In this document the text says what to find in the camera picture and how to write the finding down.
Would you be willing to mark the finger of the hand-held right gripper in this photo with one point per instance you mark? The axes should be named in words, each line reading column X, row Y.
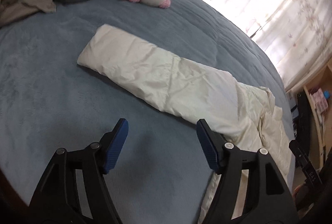
column 303, row 161

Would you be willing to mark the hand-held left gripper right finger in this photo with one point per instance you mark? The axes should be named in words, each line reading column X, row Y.
column 207, row 146

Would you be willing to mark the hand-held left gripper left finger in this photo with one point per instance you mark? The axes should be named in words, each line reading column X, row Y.
column 116, row 146

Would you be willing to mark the light wooden shelf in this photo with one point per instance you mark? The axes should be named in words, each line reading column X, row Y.
column 315, row 123

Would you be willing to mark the black object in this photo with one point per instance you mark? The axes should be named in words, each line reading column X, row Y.
column 303, row 120

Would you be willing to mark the blue white box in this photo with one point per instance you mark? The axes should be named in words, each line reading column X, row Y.
column 291, row 102

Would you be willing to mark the pink box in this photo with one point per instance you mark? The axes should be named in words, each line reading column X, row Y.
column 319, row 102

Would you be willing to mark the blue-grey fleece blanket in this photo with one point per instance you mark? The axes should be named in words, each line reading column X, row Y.
column 51, row 84

